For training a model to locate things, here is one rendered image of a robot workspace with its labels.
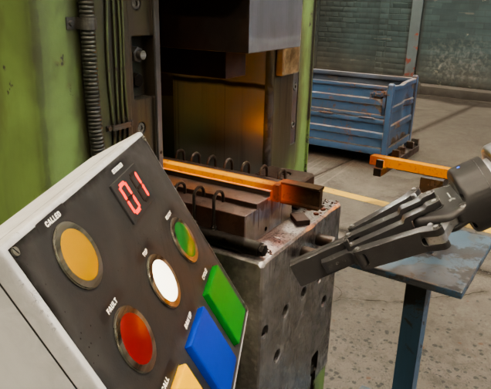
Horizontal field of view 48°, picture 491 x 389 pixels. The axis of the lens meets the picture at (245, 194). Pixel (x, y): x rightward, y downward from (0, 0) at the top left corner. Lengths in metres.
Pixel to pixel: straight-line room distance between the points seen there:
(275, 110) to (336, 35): 8.34
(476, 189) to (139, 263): 0.34
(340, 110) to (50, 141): 4.26
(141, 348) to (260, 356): 0.63
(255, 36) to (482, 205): 0.51
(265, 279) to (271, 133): 0.47
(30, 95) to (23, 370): 0.46
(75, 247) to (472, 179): 0.39
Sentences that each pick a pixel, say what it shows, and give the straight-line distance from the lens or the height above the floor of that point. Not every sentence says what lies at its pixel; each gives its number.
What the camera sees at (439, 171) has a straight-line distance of 1.41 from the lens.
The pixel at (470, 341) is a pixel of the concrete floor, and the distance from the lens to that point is 2.61.
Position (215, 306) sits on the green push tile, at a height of 1.03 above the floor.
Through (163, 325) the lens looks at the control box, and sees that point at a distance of 0.53.
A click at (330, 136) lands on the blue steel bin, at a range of 5.04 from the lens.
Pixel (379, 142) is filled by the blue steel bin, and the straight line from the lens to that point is 4.89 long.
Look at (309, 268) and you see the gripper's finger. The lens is 0.64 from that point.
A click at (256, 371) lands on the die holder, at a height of 0.68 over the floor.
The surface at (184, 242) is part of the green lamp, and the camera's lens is 0.64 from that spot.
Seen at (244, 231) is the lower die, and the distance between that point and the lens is 1.02.
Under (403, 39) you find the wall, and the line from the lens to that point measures 9.16.
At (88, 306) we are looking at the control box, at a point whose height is 1.13.
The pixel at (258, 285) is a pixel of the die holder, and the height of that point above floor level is 0.87.
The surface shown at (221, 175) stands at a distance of 1.15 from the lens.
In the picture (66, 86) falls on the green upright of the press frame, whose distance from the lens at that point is 0.83.
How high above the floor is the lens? 1.36
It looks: 20 degrees down
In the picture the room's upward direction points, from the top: 1 degrees clockwise
